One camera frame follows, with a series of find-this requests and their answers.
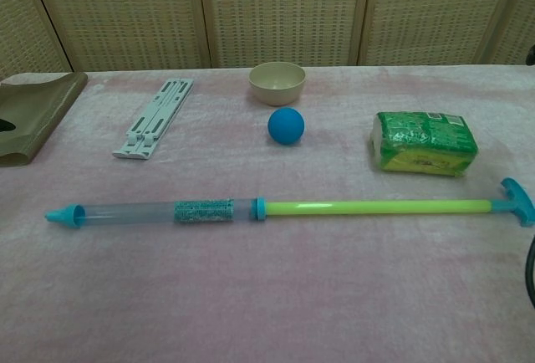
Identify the green and blue plastic tube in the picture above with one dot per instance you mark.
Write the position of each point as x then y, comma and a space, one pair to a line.
125, 212

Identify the blue ball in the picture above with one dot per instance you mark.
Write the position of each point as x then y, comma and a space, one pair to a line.
285, 126

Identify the beige bowl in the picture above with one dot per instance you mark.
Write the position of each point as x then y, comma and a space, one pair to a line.
276, 87

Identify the white folding laptop stand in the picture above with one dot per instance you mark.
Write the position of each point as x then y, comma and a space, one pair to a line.
156, 116

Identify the pink tablecloth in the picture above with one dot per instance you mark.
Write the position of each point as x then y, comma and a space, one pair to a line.
271, 287

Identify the bamboo folding screen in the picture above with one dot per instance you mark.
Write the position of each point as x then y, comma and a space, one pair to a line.
284, 11

